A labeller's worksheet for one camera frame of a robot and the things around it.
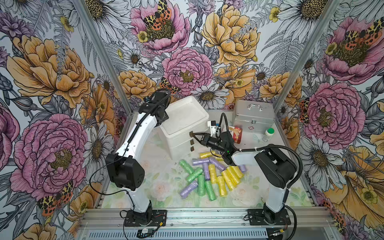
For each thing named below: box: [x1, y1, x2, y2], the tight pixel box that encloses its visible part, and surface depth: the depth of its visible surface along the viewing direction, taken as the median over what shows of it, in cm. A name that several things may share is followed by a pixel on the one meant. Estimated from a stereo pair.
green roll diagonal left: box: [186, 169, 204, 183], surface depth 89 cm
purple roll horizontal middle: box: [192, 157, 210, 166], surface depth 94 cm
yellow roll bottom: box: [217, 175, 228, 198], surface depth 85 cm
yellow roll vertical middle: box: [208, 163, 218, 185], surface depth 89 cm
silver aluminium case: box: [233, 99, 276, 133], surface depth 105 cm
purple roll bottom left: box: [180, 181, 199, 199], surface depth 83 cm
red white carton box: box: [228, 125, 243, 144], surface depth 106 cm
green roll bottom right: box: [204, 180, 216, 202], surface depth 83 cm
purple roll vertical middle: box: [203, 162, 211, 181], surface depth 89 cm
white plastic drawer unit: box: [159, 95, 210, 159], surface depth 87 cm
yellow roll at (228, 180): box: [221, 170, 236, 191], surface depth 86 cm
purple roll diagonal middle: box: [208, 157, 226, 172], surface depth 93 cm
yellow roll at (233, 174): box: [226, 166, 241, 186], surface depth 89 cm
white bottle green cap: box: [262, 128, 275, 142], surface depth 101 cm
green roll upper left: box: [179, 159, 195, 174], surface depth 93 cm
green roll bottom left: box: [197, 175, 205, 197], surface depth 85 cm
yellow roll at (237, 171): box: [231, 165, 244, 179], surface depth 89 cm
